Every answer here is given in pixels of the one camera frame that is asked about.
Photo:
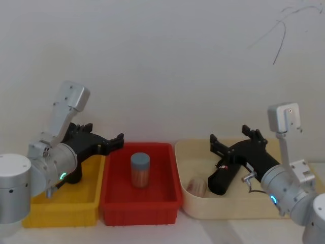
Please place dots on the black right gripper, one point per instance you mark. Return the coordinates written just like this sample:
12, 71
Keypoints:
250, 155

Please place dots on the red plastic bin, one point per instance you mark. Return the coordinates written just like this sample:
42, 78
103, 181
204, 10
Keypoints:
119, 203

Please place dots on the clear plastic cup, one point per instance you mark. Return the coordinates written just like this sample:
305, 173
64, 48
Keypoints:
196, 186

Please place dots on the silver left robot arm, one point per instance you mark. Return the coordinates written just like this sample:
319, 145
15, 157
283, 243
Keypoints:
53, 160

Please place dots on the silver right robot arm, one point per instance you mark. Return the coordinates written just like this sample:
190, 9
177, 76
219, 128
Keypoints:
284, 185

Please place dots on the yellow plastic bin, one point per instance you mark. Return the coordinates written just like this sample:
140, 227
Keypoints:
73, 203

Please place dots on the clear jar with grey lid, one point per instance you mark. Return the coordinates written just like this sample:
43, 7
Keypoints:
140, 170

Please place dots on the cream rounded tray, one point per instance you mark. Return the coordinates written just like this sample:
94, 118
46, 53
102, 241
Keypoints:
228, 207

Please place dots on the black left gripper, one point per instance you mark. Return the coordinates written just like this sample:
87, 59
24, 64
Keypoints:
85, 143

